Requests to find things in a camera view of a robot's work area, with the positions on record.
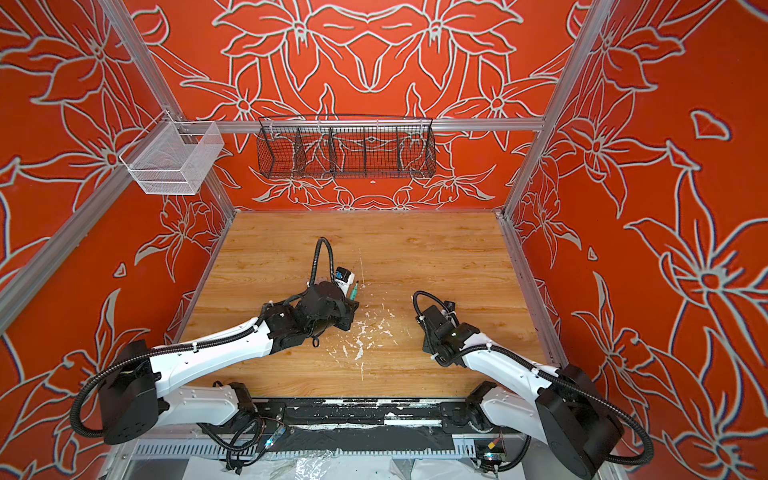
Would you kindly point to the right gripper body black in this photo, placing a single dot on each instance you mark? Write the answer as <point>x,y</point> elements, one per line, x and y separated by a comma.
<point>432,339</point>

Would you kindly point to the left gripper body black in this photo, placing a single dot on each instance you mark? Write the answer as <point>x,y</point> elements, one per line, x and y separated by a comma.
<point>345,309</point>

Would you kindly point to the green marker pen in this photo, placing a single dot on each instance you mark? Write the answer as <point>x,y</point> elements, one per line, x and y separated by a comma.
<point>354,292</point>

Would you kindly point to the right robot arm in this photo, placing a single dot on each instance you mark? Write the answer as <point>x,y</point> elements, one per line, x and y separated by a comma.
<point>559,407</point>

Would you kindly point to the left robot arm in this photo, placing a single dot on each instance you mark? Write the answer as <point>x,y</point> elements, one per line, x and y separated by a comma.
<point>148,387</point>

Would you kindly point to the clear plastic bin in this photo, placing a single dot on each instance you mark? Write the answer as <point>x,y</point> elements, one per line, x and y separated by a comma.
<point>167,161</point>

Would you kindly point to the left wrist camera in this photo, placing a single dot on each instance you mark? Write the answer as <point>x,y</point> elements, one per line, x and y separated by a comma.
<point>344,279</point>

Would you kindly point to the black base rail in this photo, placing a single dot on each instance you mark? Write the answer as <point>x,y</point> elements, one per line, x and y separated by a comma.
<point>448,415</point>

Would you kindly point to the black wire basket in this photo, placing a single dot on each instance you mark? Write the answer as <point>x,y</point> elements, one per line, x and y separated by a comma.
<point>353,147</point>

